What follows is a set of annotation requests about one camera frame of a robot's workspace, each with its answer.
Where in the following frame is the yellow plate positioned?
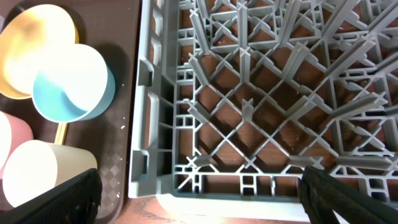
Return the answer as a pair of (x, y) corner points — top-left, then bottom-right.
(1, 4), (79, 100)

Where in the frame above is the pink bowl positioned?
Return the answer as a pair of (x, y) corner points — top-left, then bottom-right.
(1, 111), (34, 179)

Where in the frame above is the white cup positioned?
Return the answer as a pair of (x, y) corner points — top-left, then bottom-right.
(2, 140), (98, 207)

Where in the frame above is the grey dishwasher rack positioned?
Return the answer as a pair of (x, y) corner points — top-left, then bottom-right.
(128, 0), (397, 222)

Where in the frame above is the wooden chopstick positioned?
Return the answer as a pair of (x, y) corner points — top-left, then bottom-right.
(60, 123), (68, 144)
(54, 123), (62, 145)

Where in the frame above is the dark brown serving tray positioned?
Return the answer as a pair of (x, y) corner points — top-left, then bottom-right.
(0, 0), (142, 224)

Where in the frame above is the light blue bowl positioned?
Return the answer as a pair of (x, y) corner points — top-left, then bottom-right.
(32, 44), (116, 123)

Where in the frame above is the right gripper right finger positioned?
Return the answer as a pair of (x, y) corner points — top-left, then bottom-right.
(298, 166), (397, 224)

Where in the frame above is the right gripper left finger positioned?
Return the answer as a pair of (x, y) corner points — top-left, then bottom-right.
(1, 169), (103, 223)

